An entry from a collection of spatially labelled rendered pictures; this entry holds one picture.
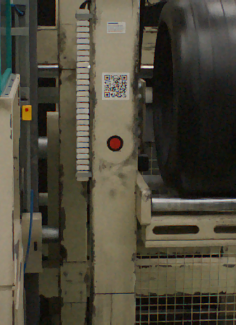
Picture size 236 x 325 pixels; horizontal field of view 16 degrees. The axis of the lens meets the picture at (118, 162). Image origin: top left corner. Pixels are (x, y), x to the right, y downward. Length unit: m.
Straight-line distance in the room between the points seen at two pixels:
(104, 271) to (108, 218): 0.16
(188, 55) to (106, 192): 0.47
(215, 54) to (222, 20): 0.11
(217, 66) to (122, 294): 0.73
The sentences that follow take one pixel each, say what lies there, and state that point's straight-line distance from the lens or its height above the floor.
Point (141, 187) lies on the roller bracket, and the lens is 2.24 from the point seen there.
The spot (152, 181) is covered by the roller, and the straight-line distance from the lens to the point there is 2.53.
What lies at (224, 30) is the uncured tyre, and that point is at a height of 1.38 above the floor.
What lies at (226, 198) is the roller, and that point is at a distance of 2.29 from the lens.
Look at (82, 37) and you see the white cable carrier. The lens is 2.26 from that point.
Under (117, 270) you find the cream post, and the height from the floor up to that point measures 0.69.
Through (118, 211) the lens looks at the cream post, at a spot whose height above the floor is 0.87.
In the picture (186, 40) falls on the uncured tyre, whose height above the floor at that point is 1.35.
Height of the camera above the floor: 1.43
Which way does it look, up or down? 11 degrees down
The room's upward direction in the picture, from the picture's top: 1 degrees clockwise
